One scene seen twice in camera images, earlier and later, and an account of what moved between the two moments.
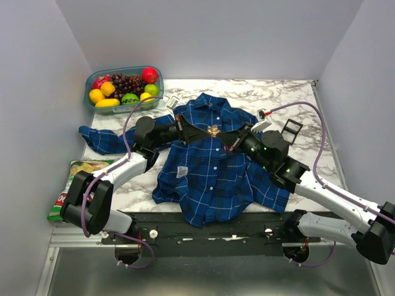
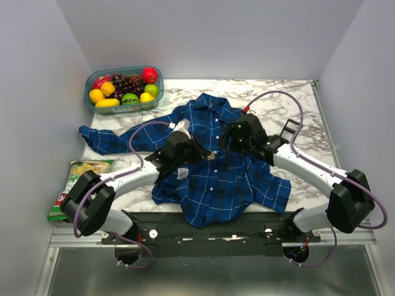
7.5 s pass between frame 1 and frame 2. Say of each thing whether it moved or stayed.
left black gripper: moved
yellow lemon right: stayed
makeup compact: stayed
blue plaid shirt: stayed
